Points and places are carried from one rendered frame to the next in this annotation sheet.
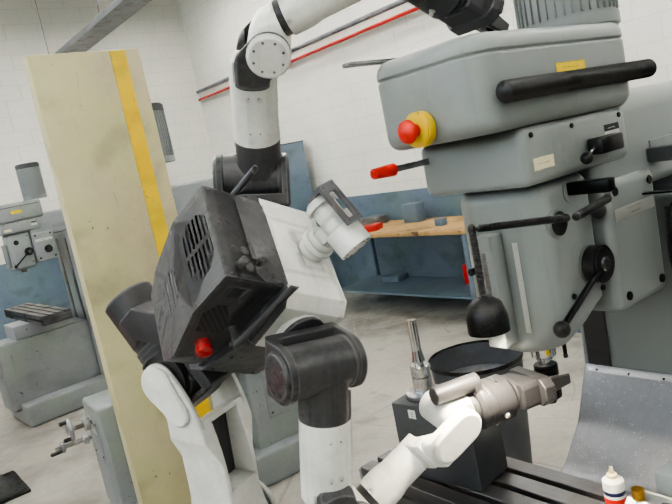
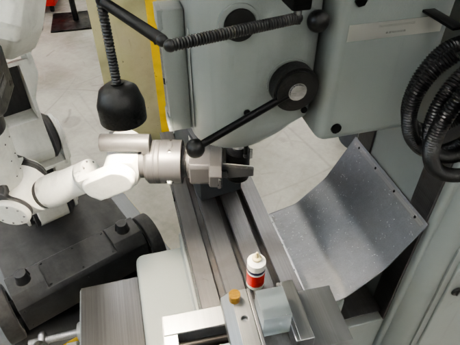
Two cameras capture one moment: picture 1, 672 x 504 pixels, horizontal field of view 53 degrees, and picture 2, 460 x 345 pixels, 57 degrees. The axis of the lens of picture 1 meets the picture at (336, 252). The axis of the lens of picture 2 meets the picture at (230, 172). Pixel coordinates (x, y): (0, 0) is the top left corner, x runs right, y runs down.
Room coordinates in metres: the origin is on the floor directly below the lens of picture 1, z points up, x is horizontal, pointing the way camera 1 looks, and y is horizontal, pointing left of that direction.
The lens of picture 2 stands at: (0.66, -0.59, 1.77)
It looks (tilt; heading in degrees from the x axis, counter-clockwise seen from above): 41 degrees down; 22
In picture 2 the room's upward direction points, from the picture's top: straight up
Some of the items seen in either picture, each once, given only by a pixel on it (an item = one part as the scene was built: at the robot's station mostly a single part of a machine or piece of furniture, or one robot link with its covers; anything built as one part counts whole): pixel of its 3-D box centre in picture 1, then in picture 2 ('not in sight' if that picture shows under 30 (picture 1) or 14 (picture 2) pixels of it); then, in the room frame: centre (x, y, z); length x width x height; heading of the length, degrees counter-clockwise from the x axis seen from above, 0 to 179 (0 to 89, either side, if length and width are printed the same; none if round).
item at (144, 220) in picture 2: not in sight; (148, 238); (1.54, 0.10, 0.50); 0.20 x 0.05 x 0.20; 59
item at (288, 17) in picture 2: (593, 207); (237, 31); (1.09, -0.43, 1.58); 0.17 x 0.01 x 0.01; 140
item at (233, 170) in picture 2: (558, 382); (237, 172); (1.25, -0.37, 1.23); 0.06 x 0.02 x 0.03; 112
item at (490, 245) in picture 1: (495, 290); (174, 70); (1.21, -0.28, 1.45); 0.04 x 0.04 x 0.21; 37
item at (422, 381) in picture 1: (422, 379); not in sight; (1.55, -0.14, 1.18); 0.05 x 0.05 x 0.06
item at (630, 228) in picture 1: (584, 239); (350, 35); (1.39, -0.52, 1.47); 0.24 x 0.19 x 0.26; 37
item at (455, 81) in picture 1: (505, 85); not in sight; (1.29, -0.38, 1.81); 0.47 x 0.26 x 0.16; 127
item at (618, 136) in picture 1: (596, 148); not in sight; (1.21, -0.50, 1.66); 0.12 x 0.04 x 0.04; 127
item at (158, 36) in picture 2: (526, 222); (134, 22); (1.07, -0.31, 1.58); 0.17 x 0.01 x 0.01; 59
